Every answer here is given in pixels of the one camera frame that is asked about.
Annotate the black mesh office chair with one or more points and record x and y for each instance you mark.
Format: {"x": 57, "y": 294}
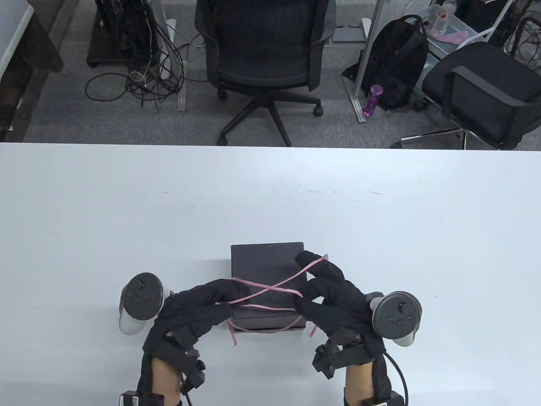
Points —
{"x": 264, "y": 46}

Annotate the grey right hand controller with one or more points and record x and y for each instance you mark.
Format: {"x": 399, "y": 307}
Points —
{"x": 397, "y": 317}

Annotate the person's left hand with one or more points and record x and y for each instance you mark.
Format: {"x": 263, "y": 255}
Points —
{"x": 190, "y": 313}

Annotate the grey hand controller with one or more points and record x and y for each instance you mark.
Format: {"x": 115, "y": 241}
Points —
{"x": 397, "y": 317}
{"x": 141, "y": 300}

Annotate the person's left forearm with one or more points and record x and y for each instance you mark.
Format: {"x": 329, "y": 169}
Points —
{"x": 162, "y": 376}

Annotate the dark wooden side desk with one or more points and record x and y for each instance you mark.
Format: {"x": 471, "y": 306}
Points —
{"x": 38, "y": 50}

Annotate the black right forearm box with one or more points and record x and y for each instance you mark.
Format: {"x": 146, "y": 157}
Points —
{"x": 382, "y": 399}

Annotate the aluminium frame leg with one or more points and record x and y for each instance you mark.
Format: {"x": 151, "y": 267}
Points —
{"x": 367, "y": 50}

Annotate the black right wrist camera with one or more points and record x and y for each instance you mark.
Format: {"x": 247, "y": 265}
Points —
{"x": 325, "y": 359}

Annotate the purple water bottle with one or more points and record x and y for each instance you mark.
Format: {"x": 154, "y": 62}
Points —
{"x": 372, "y": 99}

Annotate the white power strip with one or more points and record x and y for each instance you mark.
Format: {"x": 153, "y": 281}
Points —
{"x": 170, "y": 29}

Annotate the black left forearm box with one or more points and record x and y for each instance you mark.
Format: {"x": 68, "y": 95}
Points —
{"x": 141, "y": 399}

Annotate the black backpack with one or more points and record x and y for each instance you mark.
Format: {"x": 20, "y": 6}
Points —
{"x": 397, "y": 59}

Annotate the black computer tower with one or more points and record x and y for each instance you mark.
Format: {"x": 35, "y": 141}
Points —
{"x": 122, "y": 38}

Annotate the black chrome-base office chair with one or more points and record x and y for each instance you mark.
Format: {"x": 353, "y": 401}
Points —
{"x": 486, "y": 80}

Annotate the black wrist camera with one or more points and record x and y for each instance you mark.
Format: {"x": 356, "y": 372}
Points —
{"x": 192, "y": 372}
{"x": 325, "y": 359}

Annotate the person's right hand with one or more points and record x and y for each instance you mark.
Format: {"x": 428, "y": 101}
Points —
{"x": 338, "y": 304}

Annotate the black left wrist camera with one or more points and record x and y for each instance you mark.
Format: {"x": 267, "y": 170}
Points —
{"x": 192, "y": 372}

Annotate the clear plastic bin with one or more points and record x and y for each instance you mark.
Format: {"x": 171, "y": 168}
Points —
{"x": 444, "y": 42}

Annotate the grey left hand controller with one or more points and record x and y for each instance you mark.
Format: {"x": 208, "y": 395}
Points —
{"x": 141, "y": 300}

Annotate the black gift box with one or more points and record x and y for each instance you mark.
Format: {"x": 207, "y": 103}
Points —
{"x": 262, "y": 262}

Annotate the person's right forearm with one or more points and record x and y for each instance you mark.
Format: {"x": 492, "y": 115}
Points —
{"x": 359, "y": 378}

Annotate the pink cloth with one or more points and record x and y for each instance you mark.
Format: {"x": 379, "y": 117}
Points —
{"x": 452, "y": 36}

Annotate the pink bow ribbon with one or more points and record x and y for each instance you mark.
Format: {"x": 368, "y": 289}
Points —
{"x": 270, "y": 289}

